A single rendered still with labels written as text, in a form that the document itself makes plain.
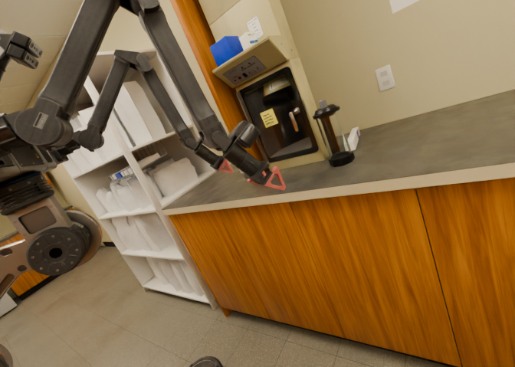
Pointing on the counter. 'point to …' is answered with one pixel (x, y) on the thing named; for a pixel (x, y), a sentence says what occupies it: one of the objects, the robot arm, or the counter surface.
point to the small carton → (248, 39)
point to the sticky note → (269, 118)
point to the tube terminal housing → (231, 26)
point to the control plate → (244, 70)
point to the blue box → (226, 49)
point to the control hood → (267, 48)
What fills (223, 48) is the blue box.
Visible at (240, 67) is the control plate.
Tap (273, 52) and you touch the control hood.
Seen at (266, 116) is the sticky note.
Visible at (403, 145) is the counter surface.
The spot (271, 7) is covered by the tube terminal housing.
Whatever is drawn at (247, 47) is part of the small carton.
